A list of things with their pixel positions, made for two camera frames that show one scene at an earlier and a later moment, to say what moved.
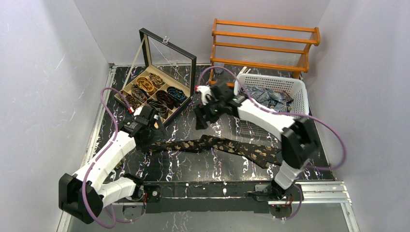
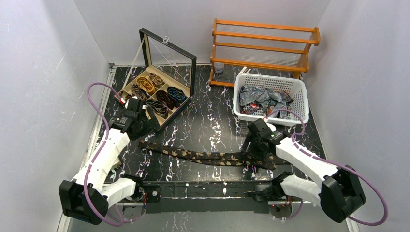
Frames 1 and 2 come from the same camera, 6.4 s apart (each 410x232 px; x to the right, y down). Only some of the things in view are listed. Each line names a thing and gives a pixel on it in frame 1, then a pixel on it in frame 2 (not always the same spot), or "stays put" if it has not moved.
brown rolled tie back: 156,79 stays put
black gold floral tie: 258,156 to 228,158
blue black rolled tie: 177,94 stays put
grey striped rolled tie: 162,108 stays put
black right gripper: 205,114 to 254,151
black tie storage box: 167,83 stays put
